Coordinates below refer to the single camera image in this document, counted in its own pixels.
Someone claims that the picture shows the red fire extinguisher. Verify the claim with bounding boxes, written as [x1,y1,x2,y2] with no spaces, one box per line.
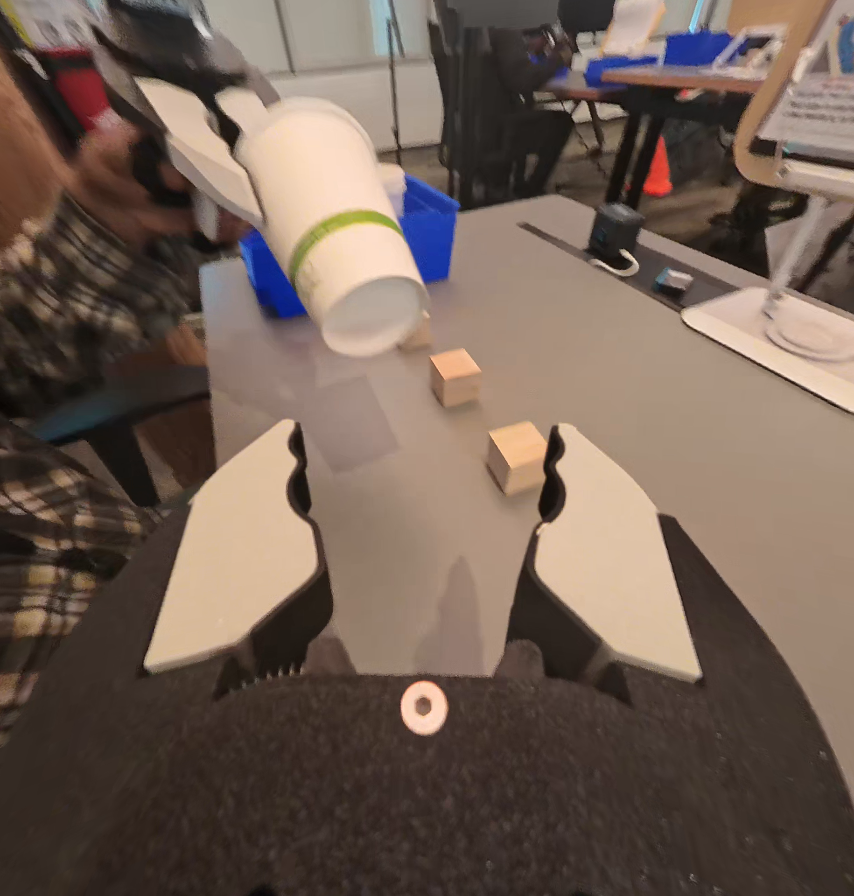
[49,49,113,134]

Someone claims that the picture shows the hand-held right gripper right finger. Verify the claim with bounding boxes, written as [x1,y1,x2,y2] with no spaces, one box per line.
[506,423,703,685]

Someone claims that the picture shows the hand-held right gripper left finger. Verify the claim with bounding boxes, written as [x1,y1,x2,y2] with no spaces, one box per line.
[143,419,335,685]

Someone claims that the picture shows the tan-edged display board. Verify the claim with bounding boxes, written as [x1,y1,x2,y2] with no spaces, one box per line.
[734,0,854,211]

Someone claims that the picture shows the wood-edged office desk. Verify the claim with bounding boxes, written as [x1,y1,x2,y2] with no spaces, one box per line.
[539,66,768,211]

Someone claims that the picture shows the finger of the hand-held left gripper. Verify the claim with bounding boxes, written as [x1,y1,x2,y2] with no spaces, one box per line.
[216,89,286,142]
[137,77,265,230]

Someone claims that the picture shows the printed instruction sheet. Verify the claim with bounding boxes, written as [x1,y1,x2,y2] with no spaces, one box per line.
[756,0,854,152]

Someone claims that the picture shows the white paper holder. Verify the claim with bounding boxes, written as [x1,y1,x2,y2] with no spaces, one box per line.
[602,0,666,54]

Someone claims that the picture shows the person's left hand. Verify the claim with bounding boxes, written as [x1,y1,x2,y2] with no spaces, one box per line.
[76,128,198,240]

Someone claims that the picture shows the white document stand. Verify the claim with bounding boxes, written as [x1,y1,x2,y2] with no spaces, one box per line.
[681,157,854,421]

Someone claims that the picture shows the person's left forearm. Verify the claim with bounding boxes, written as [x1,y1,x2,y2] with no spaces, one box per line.
[0,199,205,401]

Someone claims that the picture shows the orange traffic cone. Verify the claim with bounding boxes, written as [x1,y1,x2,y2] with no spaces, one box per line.
[643,135,675,199]

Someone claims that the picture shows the blue plastic bin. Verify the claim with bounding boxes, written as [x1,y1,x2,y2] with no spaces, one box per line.
[584,56,670,89]
[664,31,735,68]
[239,174,462,320]

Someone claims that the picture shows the black charger with display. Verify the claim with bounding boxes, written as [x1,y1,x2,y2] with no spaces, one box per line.
[588,203,647,260]

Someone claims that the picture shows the black chair armrest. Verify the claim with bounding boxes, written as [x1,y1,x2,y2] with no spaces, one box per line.
[31,367,212,506]

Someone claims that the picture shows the large black monitor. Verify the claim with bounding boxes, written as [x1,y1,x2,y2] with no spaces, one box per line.
[434,0,561,31]

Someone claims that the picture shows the brown wooden furniture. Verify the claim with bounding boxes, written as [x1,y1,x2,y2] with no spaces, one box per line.
[0,21,218,491]

